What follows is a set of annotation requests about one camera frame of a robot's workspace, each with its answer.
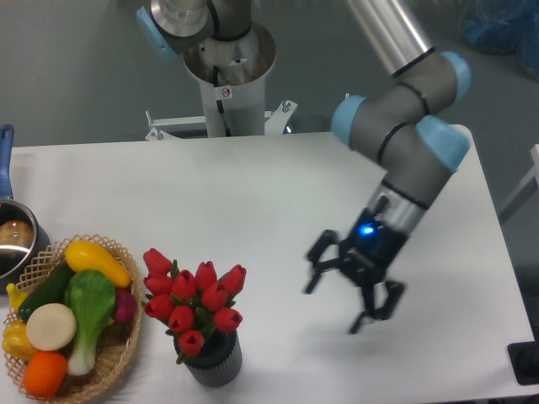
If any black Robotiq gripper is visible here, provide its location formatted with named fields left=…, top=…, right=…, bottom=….
left=302, top=207, right=412, bottom=337

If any red tulip bouquet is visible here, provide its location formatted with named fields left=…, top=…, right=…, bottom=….
left=142, top=248, right=247, bottom=365

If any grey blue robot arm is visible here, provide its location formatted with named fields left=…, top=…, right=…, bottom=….
left=136, top=1, right=471, bottom=333

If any dark grey ribbed vase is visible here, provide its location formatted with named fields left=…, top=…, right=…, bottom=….
left=185, top=331, right=243, bottom=388

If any black device at table edge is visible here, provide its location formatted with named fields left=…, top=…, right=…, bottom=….
left=507, top=341, right=538, bottom=385

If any purple red radish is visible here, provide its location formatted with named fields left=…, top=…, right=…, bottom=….
left=112, top=289, right=137, bottom=324

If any blue plastic bag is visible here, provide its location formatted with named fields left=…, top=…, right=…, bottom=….
left=458, top=1, right=538, bottom=80

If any green bok choy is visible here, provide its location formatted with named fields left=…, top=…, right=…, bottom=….
left=64, top=269, right=115, bottom=376

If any yellow squash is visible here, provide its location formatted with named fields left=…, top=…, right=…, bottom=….
left=64, top=240, right=132, bottom=288

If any woven wicker basket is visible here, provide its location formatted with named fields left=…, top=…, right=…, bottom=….
left=1, top=234, right=142, bottom=403

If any dark green cucumber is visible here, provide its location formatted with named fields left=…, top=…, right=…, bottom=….
left=18, top=261, right=75, bottom=322

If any cream round bun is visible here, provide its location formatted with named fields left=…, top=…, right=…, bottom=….
left=26, top=303, right=77, bottom=351

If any orange fruit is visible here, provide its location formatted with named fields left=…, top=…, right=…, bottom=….
left=23, top=351, right=67, bottom=399

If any yellow banana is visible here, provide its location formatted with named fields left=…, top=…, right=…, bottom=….
left=6, top=283, right=29, bottom=311

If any yellow bell pepper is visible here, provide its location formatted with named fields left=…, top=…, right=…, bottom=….
left=2, top=320, right=38, bottom=362

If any white frame right edge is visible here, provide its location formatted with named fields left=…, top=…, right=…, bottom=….
left=498, top=144, right=538, bottom=225

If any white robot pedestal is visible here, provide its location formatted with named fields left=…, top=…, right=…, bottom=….
left=146, top=23, right=298, bottom=140

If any blue handled saucepan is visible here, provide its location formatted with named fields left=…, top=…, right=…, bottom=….
left=1, top=124, right=50, bottom=295

